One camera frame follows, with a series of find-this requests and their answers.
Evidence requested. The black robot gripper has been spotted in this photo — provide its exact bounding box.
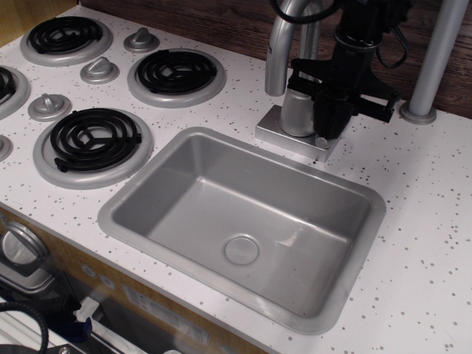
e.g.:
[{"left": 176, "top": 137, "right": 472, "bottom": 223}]
[{"left": 288, "top": 29, "right": 400, "bottom": 139}]

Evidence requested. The silver faucet lever handle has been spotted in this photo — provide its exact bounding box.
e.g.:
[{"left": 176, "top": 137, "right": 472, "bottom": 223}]
[{"left": 315, "top": 135, "right": 329, "bottom": 148}]

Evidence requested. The grey support pole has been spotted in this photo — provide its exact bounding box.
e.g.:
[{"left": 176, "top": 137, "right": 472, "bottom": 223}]
[{"left": 400, "top": 0, "right": 468, "bottom": 125}]

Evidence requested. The silver curved faucet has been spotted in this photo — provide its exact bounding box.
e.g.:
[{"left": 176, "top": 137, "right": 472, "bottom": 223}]
[{"left": 255, "top": 0, "right": 339, "bottom": 162}]

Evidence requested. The grey plastic sink basin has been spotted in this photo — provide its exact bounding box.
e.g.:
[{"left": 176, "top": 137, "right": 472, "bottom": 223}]
[{"left": 98, "top": 127, "right": 386, "bottom": 335}]

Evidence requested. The back right stove burner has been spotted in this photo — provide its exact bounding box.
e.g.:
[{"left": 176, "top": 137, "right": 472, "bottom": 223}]
[{"left": 127, "top": 49, "right": 226, "bottom": 108}]

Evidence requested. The silver knob back right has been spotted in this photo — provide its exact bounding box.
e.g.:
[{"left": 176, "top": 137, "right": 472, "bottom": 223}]
[{"left": 123, "top": 27, "right": 160, "bottom": 53}]

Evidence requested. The silver knob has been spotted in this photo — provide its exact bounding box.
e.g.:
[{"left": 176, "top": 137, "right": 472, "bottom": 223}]
[
  {"left": 123, "top": 27, "right": 160, "bottom": 53},
  {"left": 80, "top": 57, "right": 119, "bottom": 85},
  {"left": 27, "top": 94, "right": 72, "bottom": 122}
]

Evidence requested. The silver knob middle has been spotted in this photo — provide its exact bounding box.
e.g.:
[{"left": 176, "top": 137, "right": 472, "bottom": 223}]
[{"left": 80, "top": 57, "right": 119, "bottom": 85}]

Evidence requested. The front right stove burner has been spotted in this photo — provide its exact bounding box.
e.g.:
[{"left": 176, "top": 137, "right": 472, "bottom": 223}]
[{"left": 33, "top": 108, "right": 153, "bottom": 190}]

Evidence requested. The back left stove burner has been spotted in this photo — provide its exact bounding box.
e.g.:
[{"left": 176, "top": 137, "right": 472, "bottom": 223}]
[{"left": 20, "top": 16, "right": 113, "bottom": 67}]

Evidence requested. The silver knob front left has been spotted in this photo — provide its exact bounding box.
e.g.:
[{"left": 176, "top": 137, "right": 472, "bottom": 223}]
[{"left": 27, "top": 94, "right": 72, "bottom": 122}]

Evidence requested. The left edge stove burner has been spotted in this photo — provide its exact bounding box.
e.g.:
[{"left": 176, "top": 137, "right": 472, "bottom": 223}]
[{"left": 1, "top": 66, "right": 30, "bottom": 119}]

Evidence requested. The silver knob left edge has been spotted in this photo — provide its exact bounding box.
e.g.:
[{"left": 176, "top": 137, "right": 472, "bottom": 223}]
[{"left": 0, "top": 135, "right": 13, "bottom": 162}]

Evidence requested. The silver round oven dial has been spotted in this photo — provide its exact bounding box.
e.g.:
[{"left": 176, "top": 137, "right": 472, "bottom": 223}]
[{"left": 1, "top": 221, "right": 49, "bottom": 276}]

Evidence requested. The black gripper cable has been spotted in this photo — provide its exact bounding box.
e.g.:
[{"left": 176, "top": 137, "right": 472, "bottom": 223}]
[{"left": 375, "top": 21, "right": 410, "bottom": 70}]

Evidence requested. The silver oven door handle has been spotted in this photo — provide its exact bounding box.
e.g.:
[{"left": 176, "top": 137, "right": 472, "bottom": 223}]
[{"left": 1, "top": 263, "right": 56, "bottom": 296}]

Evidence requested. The black hose bottom left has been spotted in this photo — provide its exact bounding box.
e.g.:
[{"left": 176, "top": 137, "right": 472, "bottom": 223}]
[{"left": 0, "top": 301, "right": 51, "bottom": 350}]

